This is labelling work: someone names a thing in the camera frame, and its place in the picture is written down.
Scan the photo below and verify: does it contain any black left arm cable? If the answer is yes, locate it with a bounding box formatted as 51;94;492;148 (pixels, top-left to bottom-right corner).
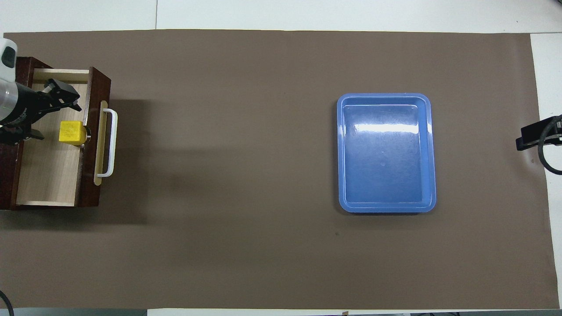
0;290;14;316

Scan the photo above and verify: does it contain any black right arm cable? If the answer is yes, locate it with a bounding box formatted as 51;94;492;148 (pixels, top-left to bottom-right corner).
538;115;562;176

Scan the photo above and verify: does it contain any brown table mat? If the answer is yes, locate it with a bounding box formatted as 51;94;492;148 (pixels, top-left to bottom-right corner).
0;29;560;310

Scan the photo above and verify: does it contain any dark wooden drawer cabinet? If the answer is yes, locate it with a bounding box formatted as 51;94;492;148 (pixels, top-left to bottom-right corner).
0;56;101;211

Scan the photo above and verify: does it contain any blue plastic tray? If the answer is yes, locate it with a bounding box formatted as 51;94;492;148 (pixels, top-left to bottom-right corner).
337;93;437;214

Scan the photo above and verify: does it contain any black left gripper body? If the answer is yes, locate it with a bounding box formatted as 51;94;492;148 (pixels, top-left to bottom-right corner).
0;86;49;128

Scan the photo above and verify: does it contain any wooden drawer with white handle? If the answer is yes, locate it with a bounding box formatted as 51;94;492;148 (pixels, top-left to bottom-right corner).
15;66;118;208

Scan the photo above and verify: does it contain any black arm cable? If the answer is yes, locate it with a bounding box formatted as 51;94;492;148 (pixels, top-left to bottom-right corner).
538;115;562;176
0;290;14;316

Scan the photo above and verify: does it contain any yellow cube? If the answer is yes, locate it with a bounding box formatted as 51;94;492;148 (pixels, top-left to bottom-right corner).
59;121;86;145

